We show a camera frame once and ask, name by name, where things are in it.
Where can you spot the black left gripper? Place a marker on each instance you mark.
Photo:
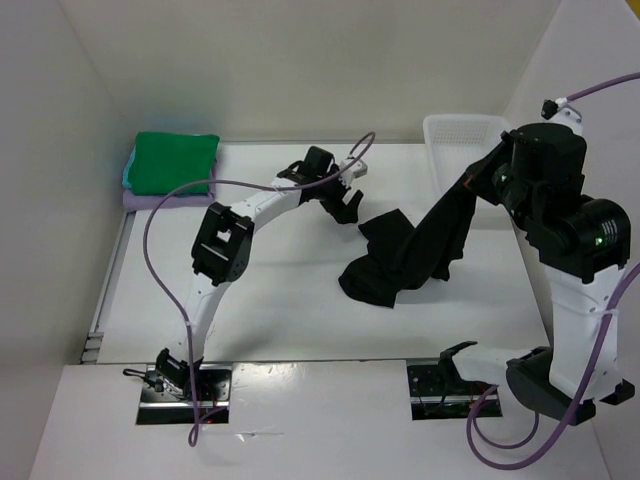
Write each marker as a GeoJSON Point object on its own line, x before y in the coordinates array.
{"type": "Point", "coordinates": [340, 212]}

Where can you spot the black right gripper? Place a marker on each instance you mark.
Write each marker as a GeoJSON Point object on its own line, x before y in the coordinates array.
{"type": "Point", "coordinates": [506, 143]}

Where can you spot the black t shirt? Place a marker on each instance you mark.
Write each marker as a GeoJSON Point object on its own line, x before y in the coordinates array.
{"type": "Point", "coordinates": [402, 256]}

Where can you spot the green t shirt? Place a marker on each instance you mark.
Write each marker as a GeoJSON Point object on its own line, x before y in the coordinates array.
{"type": "Point", "coordinates": [164, 161]}

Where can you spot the purple t shirt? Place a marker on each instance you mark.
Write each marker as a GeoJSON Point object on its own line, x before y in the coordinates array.
{"type": "Point", "coordinates": [150, 202]}

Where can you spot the cyan t shirt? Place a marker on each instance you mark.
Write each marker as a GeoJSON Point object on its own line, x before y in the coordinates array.
{"type": "Point", "coordinates": [127, 170]}

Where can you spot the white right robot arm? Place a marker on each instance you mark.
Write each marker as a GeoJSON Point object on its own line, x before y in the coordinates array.
{"type": "Point", "coordinates": [584, 245]}

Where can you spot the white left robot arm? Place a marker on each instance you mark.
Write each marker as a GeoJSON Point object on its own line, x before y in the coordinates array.
{"type": "Point", "coordinates": [221, 250]}

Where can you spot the white plastic laundry basket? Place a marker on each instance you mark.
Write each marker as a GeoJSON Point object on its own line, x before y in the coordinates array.
{"type": "Point", "coordinates": [454, 141]}

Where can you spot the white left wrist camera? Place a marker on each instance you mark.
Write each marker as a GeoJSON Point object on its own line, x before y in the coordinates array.
{"type": "Point", "coordinates": [350, 169]}

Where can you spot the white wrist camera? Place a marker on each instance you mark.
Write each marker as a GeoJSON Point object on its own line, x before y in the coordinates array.
{"type": "Point", "coordinates": [561, 112]}
{"type": "Point", "coordinates": [350, 169]}

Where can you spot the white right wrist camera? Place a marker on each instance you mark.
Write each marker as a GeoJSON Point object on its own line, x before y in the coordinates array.
{"type": "Point", "coordinates": [561, 112]}

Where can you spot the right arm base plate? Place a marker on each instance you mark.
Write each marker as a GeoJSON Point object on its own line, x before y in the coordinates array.
{"type": "Point", "coordinates": [432, 398]}

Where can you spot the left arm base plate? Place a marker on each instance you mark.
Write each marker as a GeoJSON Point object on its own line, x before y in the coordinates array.
{"type": "Point", "coordinates": [158, 405]}

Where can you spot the aluminium table edge rail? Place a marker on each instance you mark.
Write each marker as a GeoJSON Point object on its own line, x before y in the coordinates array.
{"type": "Point", "coordinates": [287, 306]}

